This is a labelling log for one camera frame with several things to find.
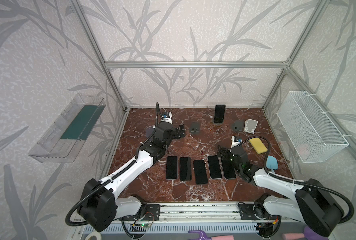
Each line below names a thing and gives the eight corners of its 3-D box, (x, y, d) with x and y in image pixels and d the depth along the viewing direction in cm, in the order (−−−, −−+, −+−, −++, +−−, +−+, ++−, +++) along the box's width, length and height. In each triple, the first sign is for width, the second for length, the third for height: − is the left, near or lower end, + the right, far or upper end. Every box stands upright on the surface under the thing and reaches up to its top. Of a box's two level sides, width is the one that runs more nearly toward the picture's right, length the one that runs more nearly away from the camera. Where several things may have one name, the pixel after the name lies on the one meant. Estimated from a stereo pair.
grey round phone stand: (232, 132, 108) (234, 128, 105) (230, 123, 114) (232, 119, 110) (243, 132, 108) (245, 128, 105) (241, 123, 114) (243, 119, 110)
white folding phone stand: (244, 132, 109) (248, 124, 101) (244, 126, 112) (248, 118, 105) (253, 134, 107) (257, 126, 100) (253, 128, 111) (257, 120, 104)
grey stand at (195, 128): (190, 134, 107) (190, 132, 105) (190, 123, 113) (190, 121, 112) (200, 134, 107) (200, 132, 105) (199, 123, 114) (200, 121, 112)
